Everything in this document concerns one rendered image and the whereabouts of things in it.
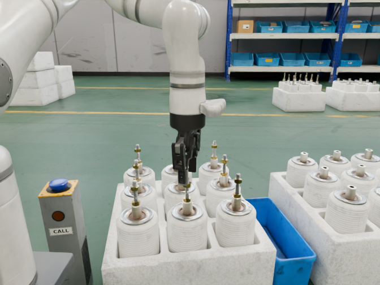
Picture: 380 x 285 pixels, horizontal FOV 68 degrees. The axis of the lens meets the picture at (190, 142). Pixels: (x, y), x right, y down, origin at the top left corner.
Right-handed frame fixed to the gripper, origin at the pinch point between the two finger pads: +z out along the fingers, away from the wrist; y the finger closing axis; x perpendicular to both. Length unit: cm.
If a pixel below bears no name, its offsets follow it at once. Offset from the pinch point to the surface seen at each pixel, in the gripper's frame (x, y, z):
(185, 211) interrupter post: -0.1, 1.3, 9.2
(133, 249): -9.5, 9.7, 15.5
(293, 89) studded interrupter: 34, -233, 14
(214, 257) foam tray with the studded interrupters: 7.6, 4.9, 17.4
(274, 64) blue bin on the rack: 13, -465, 6
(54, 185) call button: -27.6, 10.2, 2.2
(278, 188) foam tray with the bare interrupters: 21.4, -36.5, 19.5
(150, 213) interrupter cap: -8.0, 3.7, 9.8
